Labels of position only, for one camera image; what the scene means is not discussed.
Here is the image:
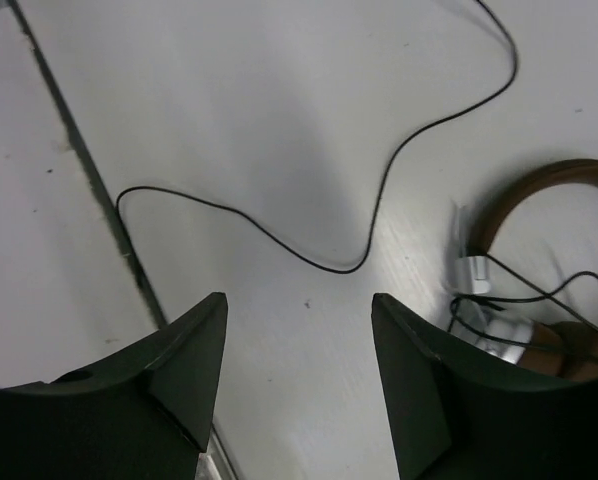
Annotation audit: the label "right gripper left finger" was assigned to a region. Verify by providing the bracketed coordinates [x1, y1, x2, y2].
[0, 293, 228, 479]

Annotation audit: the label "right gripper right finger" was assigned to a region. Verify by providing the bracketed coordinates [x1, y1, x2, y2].
[371, 293, 598, 479]

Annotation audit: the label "thin black headphone cable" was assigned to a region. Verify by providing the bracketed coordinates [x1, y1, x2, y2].
[115, 0, 598, 351]

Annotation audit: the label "brown silver headphones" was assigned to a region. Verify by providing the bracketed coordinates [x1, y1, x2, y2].
[445, 159, 598, 382]

